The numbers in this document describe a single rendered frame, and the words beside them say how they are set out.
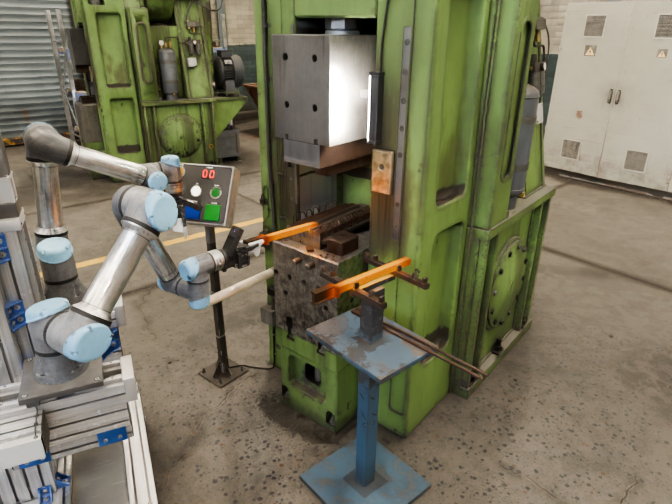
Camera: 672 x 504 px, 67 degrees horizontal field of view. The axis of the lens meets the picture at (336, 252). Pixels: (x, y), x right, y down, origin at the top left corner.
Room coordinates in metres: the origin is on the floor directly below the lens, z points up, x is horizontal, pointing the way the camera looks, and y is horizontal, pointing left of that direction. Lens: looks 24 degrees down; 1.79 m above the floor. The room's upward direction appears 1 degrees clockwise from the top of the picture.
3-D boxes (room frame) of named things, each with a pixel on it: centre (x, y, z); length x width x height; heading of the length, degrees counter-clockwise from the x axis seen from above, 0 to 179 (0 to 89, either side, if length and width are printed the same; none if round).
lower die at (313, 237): (2.23, 0.01, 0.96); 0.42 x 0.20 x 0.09; 141
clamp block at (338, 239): (2.00, -0.03, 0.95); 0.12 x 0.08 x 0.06; 141
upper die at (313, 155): (2.23, 0.01, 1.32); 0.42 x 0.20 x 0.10; 141
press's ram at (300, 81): (2.20, -0.02, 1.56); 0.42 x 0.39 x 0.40; 141
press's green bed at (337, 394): (2.20, -0.04, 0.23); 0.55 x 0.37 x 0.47; 141
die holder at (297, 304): (2.20, -0.04, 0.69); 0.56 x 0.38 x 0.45; 141
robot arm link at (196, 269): (1.61, 0.49, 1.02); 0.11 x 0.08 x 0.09; 141
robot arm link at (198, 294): (1.61, 0.50, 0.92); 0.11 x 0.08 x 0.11; 59
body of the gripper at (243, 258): (1.73, 0.39, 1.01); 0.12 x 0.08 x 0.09; 141
